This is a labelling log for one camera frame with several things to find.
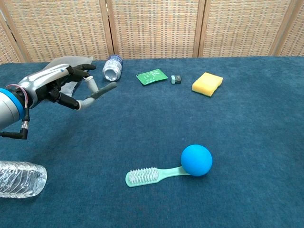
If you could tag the small grey metal block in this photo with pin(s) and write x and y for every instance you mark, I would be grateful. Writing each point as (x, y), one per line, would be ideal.
(176, 79)

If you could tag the blue ball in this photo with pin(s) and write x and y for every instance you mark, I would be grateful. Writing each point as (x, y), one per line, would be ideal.
(196, 160)

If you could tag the clear plastic water bottle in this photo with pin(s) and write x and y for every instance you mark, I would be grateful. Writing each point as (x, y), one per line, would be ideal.
(21, 179)

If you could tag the clear plastic bag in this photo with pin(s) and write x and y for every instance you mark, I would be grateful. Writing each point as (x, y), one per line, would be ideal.
(71, 59)

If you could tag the green sachet packet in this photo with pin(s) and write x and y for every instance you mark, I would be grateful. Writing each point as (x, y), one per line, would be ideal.
(152, 76)

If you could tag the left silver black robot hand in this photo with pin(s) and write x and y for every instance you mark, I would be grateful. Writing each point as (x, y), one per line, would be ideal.
(47, 83)

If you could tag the blue table cloth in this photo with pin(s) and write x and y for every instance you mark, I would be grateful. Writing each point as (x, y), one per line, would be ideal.
(166, 123)

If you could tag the light green brush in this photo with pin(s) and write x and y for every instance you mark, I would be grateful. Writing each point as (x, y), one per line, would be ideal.
(145, 177)

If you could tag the yellow sponge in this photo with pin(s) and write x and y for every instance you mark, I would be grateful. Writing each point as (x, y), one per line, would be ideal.
(206, 84)

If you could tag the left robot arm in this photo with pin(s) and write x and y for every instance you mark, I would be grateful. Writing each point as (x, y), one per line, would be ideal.
(9, 109)

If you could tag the woven folding screen panel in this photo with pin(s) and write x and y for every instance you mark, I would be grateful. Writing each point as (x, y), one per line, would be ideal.
(64, 28)
(8, 47)
(293, 35)
(155, 28)
(244, 28)

